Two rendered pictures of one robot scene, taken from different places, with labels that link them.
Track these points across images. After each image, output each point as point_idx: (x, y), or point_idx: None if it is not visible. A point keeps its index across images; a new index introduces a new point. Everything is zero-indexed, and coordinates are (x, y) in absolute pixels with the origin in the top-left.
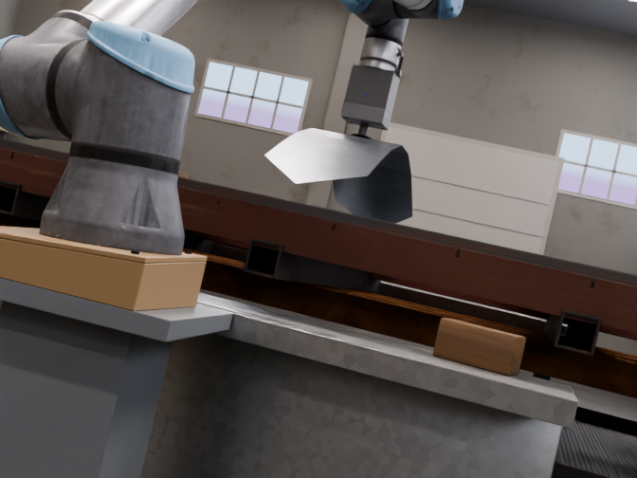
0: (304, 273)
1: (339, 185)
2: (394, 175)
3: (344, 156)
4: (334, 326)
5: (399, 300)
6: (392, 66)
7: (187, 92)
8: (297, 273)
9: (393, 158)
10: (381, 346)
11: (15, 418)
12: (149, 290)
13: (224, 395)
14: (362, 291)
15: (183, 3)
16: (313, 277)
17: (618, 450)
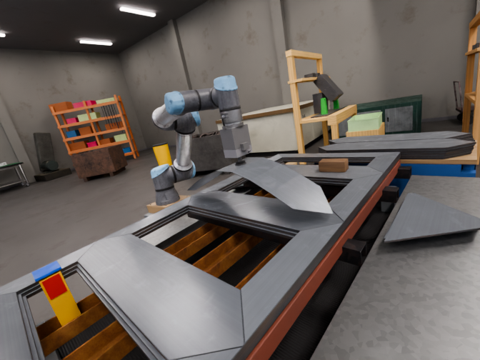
0: (205, 219)
1: (303, 178)
2: (263, 180)
3: (204, 179)
4: (173, 233)
5: (265, 258)
6: (225, 124)
7: (152, 178)
8: (200, 218)
9: (246, 172)
10: (144, 237)
11: None
12: (150, 210)
13: None
14: (278, 246)
15: (178, 149)
16: (213, 222)
17: None
